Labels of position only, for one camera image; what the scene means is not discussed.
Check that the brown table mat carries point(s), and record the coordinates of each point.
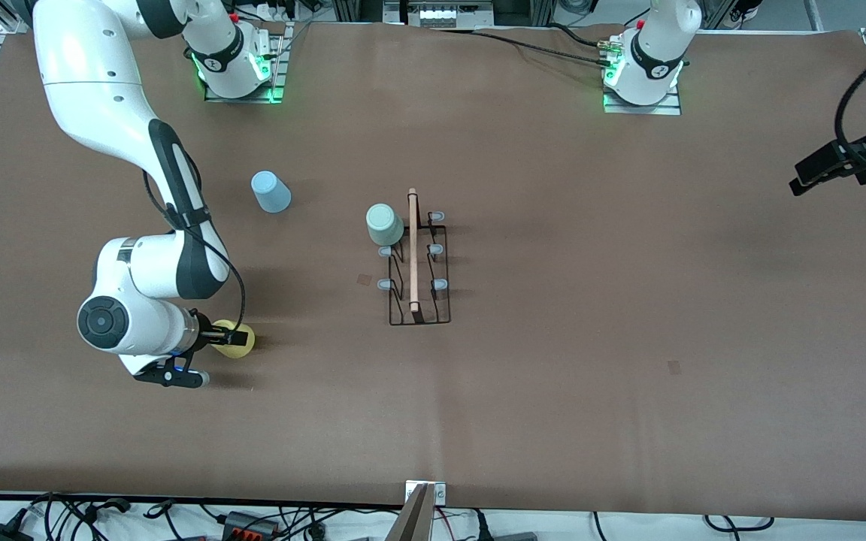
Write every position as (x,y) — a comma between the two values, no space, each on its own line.
(628,300)

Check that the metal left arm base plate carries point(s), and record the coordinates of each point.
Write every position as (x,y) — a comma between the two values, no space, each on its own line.
(643,110)

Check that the yellow plastic cup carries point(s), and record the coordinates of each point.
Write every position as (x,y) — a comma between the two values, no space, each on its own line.
(243,351)

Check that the black aluminium frame profile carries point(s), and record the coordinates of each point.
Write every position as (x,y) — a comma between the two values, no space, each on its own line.
(350,9)

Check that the black power adapter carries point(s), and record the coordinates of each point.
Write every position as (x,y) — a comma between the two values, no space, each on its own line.
(1,535)

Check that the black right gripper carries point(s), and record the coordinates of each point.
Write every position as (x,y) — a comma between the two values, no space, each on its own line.
(207,332)

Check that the black white shoe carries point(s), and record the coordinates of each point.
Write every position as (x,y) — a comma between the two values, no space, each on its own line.
(745,11)

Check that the black orange connector block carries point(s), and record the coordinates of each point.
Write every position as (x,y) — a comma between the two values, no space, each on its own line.
(249,524)

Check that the white power strip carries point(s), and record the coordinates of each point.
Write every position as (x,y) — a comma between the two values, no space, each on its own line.
(275,11)

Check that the brown wedge shaped post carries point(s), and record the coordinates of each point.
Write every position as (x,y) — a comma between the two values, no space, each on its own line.
(414,522)

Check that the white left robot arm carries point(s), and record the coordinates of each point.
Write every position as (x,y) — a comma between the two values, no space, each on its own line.
(655,52)

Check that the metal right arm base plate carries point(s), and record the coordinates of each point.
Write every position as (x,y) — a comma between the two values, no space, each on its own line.
(277,75)

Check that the sage green plastic cup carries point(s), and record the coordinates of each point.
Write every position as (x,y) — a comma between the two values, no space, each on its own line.
(384,224)

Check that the black plug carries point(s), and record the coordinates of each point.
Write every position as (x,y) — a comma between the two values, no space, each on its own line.
(480,530)

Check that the light blue plastic cup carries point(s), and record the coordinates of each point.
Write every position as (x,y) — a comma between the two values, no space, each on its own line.
(271,191)

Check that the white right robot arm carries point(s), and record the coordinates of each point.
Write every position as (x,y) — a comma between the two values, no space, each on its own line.
(95,75)

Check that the small metal bracket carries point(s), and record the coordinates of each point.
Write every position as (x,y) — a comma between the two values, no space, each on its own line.
(439,492)

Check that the grey device with white connectors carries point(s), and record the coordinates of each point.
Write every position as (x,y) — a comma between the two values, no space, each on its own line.
(440,13)

